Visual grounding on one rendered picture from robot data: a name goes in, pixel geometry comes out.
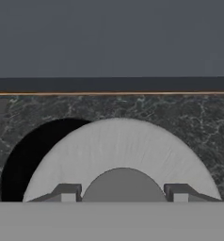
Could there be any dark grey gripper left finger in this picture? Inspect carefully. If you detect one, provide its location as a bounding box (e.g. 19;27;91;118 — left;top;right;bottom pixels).
28;183;83;203

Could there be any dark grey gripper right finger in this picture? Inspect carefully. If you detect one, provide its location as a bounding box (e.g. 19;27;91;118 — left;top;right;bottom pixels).
163;183;222;203

